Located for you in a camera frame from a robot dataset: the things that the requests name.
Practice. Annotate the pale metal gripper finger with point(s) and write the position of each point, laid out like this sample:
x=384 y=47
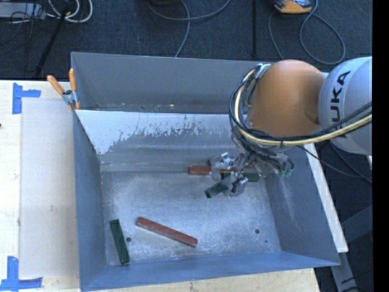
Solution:
x=219 y=165
x=239 y=187

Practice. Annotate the red-brown flat block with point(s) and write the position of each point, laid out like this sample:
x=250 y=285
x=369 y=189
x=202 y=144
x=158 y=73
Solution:
x=167 y=231
x=199 y=169

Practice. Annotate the dark green flat block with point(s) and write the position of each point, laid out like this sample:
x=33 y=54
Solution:
x=216 y=189
x=119 y=242

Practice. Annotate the grey metal bin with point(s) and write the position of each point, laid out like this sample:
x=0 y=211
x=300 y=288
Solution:
x=188 y=211

